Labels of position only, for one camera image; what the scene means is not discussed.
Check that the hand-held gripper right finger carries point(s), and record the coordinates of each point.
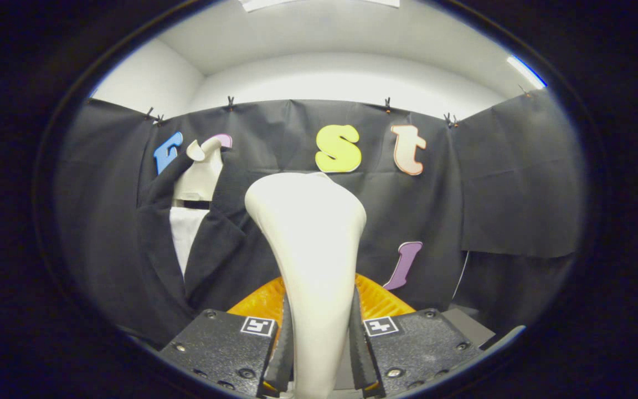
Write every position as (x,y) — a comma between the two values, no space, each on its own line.
(359,354)

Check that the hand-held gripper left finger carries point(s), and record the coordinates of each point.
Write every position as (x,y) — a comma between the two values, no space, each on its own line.
(283,354)

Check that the black blazer jacket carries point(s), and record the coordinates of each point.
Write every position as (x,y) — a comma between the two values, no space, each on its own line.
(225,249)

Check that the white shirt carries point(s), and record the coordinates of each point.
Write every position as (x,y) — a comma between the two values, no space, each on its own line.
(186,233)

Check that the white clothes hanger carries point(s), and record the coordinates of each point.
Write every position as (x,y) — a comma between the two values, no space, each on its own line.
(200,177)

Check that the grey cabinet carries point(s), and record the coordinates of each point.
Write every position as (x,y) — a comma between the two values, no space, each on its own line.
(466,324)

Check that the black backdrop cloth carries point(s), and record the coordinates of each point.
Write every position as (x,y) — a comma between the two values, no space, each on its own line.
(490,194)

